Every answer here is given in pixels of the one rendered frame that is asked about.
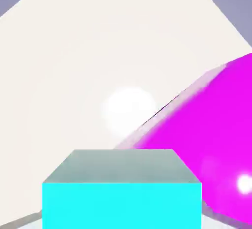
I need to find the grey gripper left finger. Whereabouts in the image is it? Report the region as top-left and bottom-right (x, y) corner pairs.
(0, 209), (43, 229)

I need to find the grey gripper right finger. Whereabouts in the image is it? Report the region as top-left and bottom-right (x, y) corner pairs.
(201, 203), (249, 229)

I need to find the small cyan cube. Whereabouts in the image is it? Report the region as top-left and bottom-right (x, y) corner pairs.
(42, 149), (203, 229)

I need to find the large magenta box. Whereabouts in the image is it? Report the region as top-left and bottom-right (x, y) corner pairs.
(113, 52), (252, 226)

